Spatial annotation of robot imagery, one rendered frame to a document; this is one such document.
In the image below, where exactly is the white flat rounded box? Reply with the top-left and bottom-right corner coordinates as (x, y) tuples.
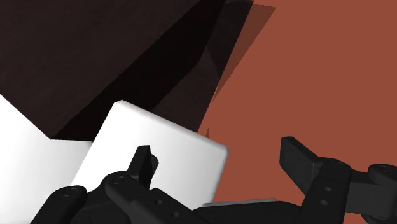
(70, 99), (230, 212)

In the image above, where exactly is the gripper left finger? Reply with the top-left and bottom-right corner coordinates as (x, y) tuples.
(29, 144), (207, 224)

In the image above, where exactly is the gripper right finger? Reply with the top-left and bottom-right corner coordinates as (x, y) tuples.
(279, 136), (397, 224)

